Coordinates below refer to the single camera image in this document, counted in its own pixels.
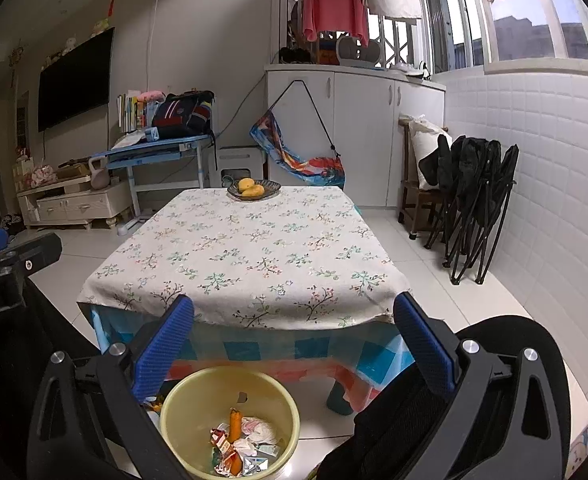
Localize pink hanging garment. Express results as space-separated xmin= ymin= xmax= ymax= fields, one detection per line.
xmin=301 ymin=0 xmax=371 ymax=45

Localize white hanging garment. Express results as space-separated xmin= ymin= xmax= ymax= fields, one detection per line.
xmin=364 ymin=0 xmax=423 ymax=22

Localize white air purifier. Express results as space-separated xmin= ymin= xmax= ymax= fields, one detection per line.
xmin=216 ymin=146 xmax=267 ymax=190

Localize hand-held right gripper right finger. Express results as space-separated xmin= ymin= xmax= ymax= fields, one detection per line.
xmin=394 ymin=291 xmax=572 ymax=480

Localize black television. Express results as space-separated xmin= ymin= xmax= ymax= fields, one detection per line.
xmin=38 ymin=26 xmax=115 ymax=133

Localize orange snack packets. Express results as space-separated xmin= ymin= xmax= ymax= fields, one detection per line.
xmin=229 ymin=408 xmax=245 ymax=444

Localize white television cabinet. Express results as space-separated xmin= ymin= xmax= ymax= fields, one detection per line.
xmin=16 ymin=177 xmax=134 ymax=231

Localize floral tablecloth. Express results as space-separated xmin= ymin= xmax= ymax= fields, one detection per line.
xmin=76 ymin=186 xmax=412 ymax=331

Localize row of books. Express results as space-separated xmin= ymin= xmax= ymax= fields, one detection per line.
xmin=117 ymin=91 xmax=149 ymax=131

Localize dark striped backpack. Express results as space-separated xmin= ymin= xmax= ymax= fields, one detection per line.
xmin=151 ymin=91 xmax=215 ymax=138

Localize pink kettlebell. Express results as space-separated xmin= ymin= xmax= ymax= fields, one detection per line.
xmin=88 ymin=156 xmax=110 ymax=190

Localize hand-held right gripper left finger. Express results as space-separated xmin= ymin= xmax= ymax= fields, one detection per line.
xmin=26 ymin=295 xmax=195 ymax=480

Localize black folding chairs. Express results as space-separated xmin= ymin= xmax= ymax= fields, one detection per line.
xmin=424 ymin=134 xmax=521 ymax=286

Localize yellow plastic bin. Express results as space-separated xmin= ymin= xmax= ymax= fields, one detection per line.
xmin=160 ymin=366 xmax=301 ymax=478

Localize dark fruit dish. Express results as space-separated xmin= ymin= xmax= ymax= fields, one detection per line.
xmin=226 ymin=178 xmax=282 ymax=202

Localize colourful printed bag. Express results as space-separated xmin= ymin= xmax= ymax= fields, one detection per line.
xmin=250 ymin=79 xmax=349 ymax=191

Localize window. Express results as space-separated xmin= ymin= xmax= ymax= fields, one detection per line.
xmin=419 ymin=0 xmax=588 ymax=78

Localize blue checked tablecloth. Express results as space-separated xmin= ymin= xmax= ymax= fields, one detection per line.
xmin=90 ymin=307 xmax=417 ymax=413

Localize black mesh office chair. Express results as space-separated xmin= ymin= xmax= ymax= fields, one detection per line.
xmin=319 ymin=314 xmax=572 ymax=480

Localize pink floral bag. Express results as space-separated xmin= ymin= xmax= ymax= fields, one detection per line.
xmin=30 ymin=166 xmax=58 ymax=187

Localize white bag with red print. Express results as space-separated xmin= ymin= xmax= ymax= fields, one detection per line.
xmin=241 ymin=415 xmax=279 ymax=447

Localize teal table leg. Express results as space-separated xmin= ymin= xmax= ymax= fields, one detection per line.
xmin=325 ymin=381 xmax=355 ymax=416

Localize blue desk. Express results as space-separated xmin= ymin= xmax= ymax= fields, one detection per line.
xmin=90 ymin=132 xmax=217 ymax=236

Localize wooden chair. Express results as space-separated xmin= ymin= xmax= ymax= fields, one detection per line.
xmin=398 ymin=115 xmax=455 ymax=241

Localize white and black pillow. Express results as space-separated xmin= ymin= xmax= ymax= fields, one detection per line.
xmin=408 ymin=115 xmax=456 ymax=192

